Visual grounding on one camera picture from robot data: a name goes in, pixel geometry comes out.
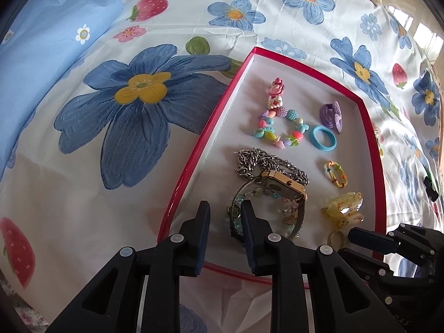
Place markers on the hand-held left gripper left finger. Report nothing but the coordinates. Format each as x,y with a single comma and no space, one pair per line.
203,239

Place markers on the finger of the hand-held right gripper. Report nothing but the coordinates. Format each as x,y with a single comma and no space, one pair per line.
371,241
374,274

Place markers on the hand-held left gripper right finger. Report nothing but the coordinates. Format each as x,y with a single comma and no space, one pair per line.
250,239

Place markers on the yellow hair claw clip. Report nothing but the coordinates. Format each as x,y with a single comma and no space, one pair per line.
341,208

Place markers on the gold square wristwatch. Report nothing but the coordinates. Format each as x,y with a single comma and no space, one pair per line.
281,184

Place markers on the purple scrunchie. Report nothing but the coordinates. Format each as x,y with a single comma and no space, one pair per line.
329,114

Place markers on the pink bead charm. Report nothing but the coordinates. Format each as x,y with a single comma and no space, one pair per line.
277,88

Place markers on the red shallow box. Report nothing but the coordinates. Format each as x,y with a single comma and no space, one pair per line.
298,86

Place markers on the black hair clip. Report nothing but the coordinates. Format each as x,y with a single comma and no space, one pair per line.
432,190

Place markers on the floral bed sheet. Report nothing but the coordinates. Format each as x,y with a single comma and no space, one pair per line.
138,166

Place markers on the small-flowered cloth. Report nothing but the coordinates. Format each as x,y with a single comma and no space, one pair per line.
17,312

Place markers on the window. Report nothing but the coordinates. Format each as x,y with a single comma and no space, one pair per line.
423,34

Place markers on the light blue pillow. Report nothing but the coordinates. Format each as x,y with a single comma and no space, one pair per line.
41,59

